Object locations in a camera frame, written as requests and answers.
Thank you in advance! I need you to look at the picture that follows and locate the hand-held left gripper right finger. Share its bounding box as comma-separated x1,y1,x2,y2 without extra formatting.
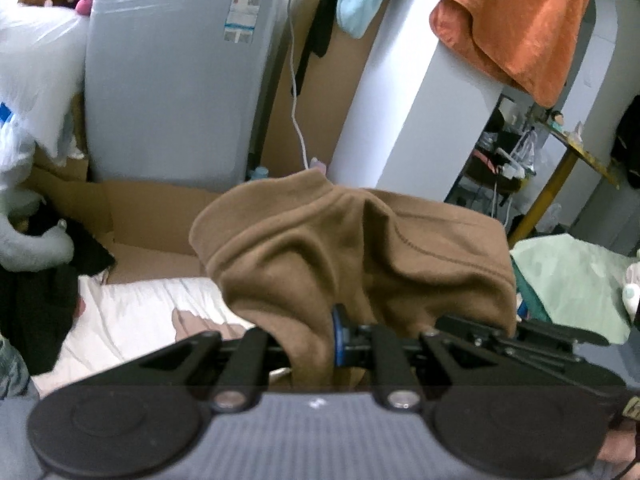
330,304,501,410

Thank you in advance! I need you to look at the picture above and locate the brown cardboard sheet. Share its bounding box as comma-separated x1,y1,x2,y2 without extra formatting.
20,0,381,286

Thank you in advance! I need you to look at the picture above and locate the brown printed t-shirt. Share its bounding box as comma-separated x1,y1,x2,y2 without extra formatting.
189,169,518,391

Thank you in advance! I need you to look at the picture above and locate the white cabinet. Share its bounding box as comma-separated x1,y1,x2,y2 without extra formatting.
330,0,506,203

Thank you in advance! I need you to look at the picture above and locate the person's right hand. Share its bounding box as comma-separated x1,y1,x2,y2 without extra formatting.
597,422,640,467

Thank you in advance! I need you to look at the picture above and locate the white cable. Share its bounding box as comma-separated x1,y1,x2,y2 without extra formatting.
277,0,313,171

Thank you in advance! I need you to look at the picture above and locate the pale green cloth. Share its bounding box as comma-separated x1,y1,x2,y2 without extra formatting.
509,234,638,345

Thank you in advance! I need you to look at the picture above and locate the white plastic-wrapped bedding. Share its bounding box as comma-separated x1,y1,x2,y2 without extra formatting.
0,0,93,191

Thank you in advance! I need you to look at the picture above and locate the orange towel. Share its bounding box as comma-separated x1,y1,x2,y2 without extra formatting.
419,0,598,108

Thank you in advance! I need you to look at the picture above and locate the grey washing machine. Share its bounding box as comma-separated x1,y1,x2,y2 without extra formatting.
84,0,292,195

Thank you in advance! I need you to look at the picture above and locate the round gold-rimmed table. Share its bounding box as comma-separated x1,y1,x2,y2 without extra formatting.
507,110,623,250

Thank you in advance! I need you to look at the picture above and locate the white plush toy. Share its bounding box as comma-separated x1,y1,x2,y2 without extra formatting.
620,260,640,326

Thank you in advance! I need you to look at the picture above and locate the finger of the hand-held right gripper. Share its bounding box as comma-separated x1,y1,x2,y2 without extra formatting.
469,341,589,375
436,315,608,348

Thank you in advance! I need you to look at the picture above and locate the white cartoon-print bed sheet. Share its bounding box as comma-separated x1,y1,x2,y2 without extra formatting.
30,275,301,401

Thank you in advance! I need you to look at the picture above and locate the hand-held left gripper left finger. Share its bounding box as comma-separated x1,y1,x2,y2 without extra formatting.
135,327,296,411

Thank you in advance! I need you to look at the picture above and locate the black clothing pile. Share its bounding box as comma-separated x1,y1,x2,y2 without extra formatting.
0,200,117,376

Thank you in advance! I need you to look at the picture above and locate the grey plush toy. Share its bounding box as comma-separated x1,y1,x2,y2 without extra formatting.
0,190,76,273

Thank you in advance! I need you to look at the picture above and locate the black hanging garment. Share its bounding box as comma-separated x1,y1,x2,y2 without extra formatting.
292,0,348,96

